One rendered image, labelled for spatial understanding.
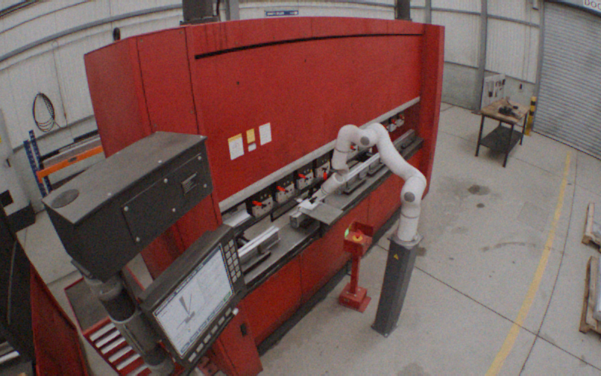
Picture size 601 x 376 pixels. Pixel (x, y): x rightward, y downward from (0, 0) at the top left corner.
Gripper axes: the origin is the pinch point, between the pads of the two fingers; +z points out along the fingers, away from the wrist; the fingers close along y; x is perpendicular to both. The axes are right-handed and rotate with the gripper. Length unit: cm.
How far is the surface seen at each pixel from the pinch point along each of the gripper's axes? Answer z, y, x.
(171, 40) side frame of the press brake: -101, 94, -64
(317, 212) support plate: 1.5, 4.1, 8.4
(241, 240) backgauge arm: 35, 47, -9
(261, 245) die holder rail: 13.5, 47.9, 3.2
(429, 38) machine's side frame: -84, -215, -65
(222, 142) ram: -46, 64, -45
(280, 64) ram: -70, 20, -65
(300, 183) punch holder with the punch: -9.3, 9.3, -13.5
